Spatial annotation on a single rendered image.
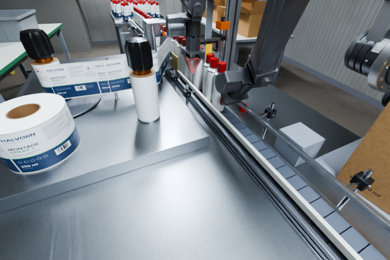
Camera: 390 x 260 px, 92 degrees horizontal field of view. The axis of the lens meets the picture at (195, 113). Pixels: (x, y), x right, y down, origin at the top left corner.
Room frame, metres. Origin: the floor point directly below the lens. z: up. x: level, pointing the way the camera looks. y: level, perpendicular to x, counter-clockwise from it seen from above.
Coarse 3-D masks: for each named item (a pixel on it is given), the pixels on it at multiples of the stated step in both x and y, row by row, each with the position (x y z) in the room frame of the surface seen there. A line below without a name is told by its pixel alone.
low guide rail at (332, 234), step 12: (180, 72) 0.98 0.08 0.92; (192, 84) 0.83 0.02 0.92; (204, 96) 0.72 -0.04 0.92; (276, 180) 0.31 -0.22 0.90; (288, 192) 0.27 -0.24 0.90; (300, 204) 0.24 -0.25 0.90; (312, 216) 0.21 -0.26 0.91; (324, 228) 0.19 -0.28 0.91; (336, 240) 0.17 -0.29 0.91; (348, 252) 0.15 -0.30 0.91
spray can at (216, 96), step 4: (220, 64) 0.66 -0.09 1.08; (224, 64) 0.66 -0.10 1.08; (220, 68) 0.66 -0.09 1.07; (224, 68) 0.66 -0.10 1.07; (216, 72) 0.67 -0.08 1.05; (220, 72) 0.66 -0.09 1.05; (216, 92) 0.65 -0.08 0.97; (212, 96) 0.67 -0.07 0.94; (216, 96) 0.65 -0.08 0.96; (220, 96) 0.65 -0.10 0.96; (212, 100) 0.67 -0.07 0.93; (216, 100) 0.65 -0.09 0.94; (216, 104) 0.65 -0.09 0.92; (220, 104) 0.65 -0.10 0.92; (216, 108) 0.65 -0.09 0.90; (220, 108) 0.65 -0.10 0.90; (220, 112) 0.65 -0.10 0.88
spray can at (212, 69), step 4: (212, 60) 0.70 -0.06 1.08; (216, 60) 0.70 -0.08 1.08; (212, 64) 0.70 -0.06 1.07; (216, 64) 0.71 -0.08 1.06; (208, 68) 0.71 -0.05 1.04; (212, 68) 0.70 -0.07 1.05; (216, 68) 0.71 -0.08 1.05; (208, 72) 0.70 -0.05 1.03; (212, 72) 0.69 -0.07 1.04; (208, 76) 0.70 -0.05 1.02; (212, 76) 0.69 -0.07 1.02; (208, 80) 0.70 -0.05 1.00; (212, 80) 0.69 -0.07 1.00; (208, 84) 0.70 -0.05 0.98; (212, 84) 0.69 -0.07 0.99; (208, 88) 0.70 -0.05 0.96; (212, 88) 0.69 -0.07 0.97; (208, 92) 0.70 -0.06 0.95; (212, 92) 0.69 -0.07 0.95; (208, 96) 0.70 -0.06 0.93
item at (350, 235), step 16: (224, 112) 0.65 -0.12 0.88; (224, 128) 0.55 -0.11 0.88; (240, 128) 0.55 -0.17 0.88; (240, 144) 0.46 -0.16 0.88; (256, 144) 0.47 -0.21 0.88; (256, 160) 0.40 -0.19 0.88; (272, 160) 0.40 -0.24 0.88; (288, 176) 0.34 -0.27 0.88; (304, 192) 0.29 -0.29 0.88; (320, 208) 0.25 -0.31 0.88; (336, 224) 0.21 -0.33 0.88; (352, 240) 0.18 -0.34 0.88; (368, 256) 0.15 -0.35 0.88
